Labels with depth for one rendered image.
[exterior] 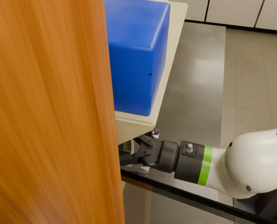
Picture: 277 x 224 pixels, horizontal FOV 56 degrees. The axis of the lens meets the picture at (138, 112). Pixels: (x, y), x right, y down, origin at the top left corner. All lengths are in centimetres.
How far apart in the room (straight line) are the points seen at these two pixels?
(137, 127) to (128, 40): 10
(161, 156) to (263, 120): 202
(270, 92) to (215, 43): 143
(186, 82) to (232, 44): 225
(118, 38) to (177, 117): 85
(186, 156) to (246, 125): 189
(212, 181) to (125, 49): 42
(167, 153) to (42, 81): 46
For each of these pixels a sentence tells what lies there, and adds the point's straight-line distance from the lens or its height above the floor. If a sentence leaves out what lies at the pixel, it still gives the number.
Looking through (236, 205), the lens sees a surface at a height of 2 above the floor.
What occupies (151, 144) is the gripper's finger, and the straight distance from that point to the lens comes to 63.
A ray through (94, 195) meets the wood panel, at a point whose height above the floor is 148.
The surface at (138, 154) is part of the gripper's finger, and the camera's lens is 62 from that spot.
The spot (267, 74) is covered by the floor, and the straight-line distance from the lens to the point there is 310.
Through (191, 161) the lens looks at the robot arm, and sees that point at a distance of 59.
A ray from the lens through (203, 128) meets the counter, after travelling 106.
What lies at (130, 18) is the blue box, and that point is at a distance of 28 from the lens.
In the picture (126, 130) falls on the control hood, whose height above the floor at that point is 149.
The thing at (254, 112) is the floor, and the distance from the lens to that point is 260.
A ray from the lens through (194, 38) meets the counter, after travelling 157.
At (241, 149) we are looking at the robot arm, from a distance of 48.
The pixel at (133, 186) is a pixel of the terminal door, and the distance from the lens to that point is 41.
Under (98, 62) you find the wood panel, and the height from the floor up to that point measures 164.
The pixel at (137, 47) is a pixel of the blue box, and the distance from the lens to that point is 24.
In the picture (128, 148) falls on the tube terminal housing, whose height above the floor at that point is 101.
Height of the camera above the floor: 173
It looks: 47 degrees down
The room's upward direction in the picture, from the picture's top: straight up
